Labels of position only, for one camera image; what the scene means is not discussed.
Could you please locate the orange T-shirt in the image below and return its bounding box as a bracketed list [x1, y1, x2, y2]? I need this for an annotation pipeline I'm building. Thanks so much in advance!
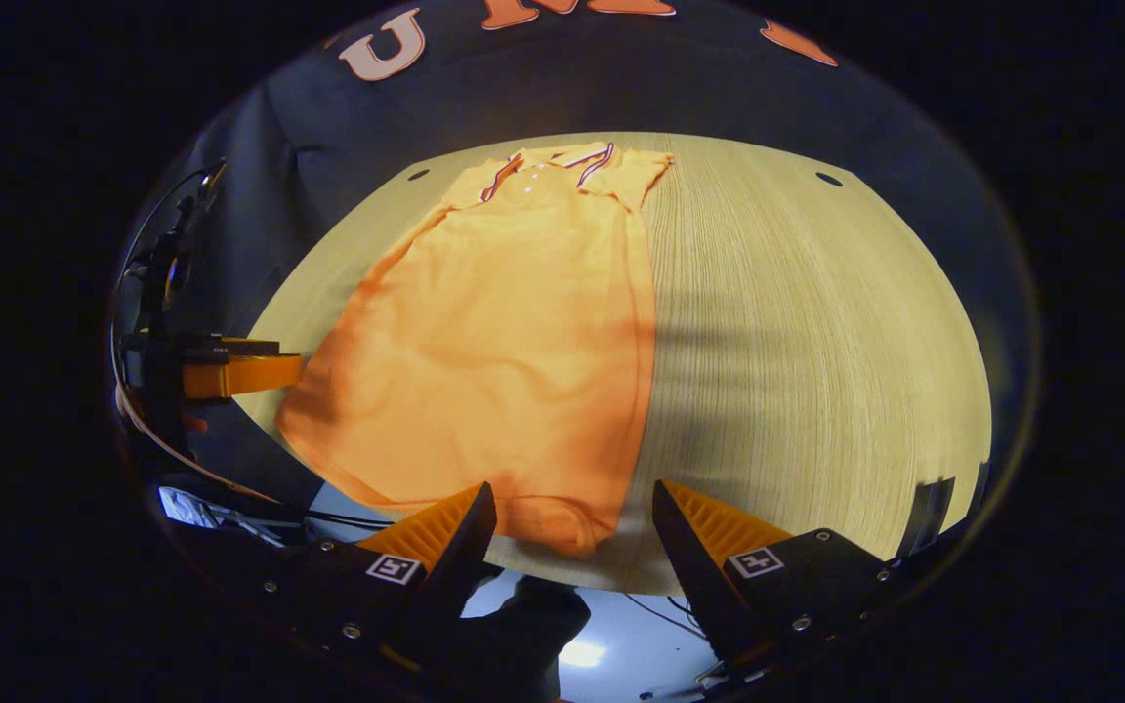
[275, 143, 674, 559]

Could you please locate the black cable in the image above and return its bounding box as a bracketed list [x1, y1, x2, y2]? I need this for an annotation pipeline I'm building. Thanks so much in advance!
[304, 508, 397, 533]

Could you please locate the dark cloth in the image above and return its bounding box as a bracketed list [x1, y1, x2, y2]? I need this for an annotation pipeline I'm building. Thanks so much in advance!
[406, 574, 593, 703]

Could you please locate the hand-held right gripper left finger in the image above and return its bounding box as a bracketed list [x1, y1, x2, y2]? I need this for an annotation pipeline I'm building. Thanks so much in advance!
[260, 481, 498, 675]

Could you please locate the pale crumpled sheet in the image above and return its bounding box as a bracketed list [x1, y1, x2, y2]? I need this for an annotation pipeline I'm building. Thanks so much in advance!
[157, 485, 310, 548]

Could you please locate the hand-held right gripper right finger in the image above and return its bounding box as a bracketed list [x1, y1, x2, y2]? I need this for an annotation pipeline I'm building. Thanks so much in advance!
[652, 478, 915, 675]

